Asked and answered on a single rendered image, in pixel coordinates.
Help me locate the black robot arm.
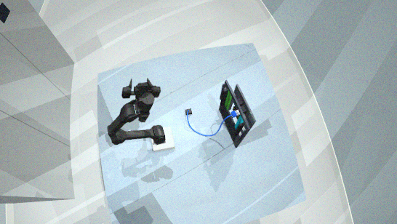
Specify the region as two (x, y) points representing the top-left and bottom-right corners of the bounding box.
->
(108, 82), (166, 145)

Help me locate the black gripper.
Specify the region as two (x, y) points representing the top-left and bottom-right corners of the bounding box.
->
(121, 78), (161, 101)

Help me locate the blue ethernet cable with plug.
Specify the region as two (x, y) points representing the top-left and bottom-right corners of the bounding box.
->
(187, 110), (240, 137)

